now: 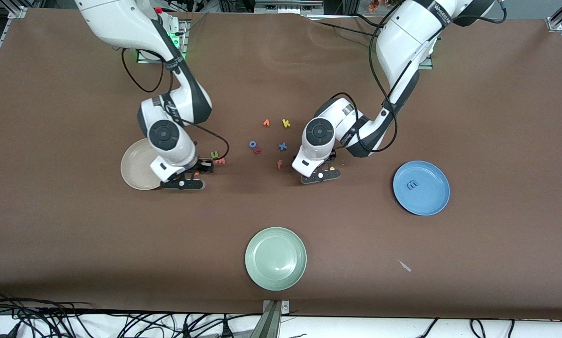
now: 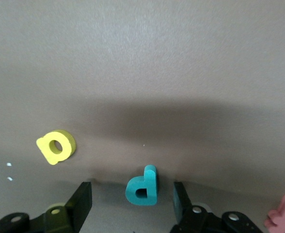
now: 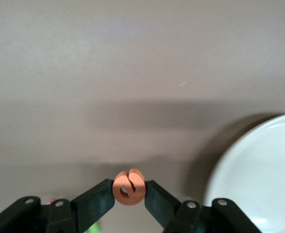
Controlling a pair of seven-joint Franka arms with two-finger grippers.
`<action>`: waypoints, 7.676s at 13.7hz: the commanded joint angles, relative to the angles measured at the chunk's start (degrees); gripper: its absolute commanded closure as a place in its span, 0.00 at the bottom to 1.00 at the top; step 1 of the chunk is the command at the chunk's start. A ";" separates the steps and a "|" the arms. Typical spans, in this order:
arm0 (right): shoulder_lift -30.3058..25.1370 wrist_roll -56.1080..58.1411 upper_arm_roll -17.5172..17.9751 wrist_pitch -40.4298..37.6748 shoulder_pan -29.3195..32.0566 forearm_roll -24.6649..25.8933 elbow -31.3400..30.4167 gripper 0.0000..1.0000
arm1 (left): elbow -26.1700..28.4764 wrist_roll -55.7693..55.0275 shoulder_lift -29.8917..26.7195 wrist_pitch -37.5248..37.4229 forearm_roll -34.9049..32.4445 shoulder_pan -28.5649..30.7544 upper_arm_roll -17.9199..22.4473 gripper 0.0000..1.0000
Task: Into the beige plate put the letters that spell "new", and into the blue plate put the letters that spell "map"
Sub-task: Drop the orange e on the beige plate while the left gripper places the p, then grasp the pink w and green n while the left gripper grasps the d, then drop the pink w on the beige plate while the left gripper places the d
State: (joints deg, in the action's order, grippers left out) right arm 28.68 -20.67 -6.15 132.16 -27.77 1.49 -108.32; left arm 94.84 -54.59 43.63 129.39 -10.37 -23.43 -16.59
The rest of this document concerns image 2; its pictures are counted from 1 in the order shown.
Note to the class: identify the teal letter p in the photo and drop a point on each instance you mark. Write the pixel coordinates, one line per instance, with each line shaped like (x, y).
(145, 179)

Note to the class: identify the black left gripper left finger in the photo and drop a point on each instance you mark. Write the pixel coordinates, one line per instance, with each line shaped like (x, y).
(60, 218)

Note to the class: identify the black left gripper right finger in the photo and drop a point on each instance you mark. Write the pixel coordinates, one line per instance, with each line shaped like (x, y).
(195, 221)

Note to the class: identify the brown table cover sheet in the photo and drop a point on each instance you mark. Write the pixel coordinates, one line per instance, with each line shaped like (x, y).
(157, 48)

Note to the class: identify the yellow letter a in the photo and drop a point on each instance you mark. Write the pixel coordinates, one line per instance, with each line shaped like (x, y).
(45, 151)

